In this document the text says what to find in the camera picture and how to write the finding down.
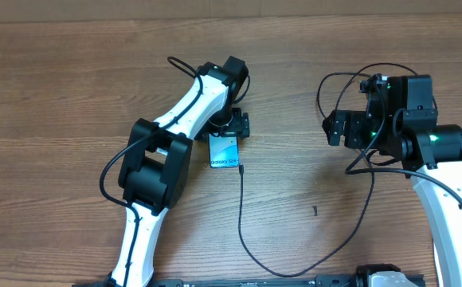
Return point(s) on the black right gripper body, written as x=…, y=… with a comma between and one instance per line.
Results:
x=360, y=135

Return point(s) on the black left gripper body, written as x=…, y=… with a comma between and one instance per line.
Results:
x=237, y=124

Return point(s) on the Samsung Galaxy smartphone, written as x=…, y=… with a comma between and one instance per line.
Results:
x=223, y=152

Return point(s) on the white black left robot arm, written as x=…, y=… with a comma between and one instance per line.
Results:
x=149, y=175

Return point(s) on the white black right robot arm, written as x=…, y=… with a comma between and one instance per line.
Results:
x=400, y=121

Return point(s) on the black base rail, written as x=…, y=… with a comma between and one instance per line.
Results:
x=332, y=280

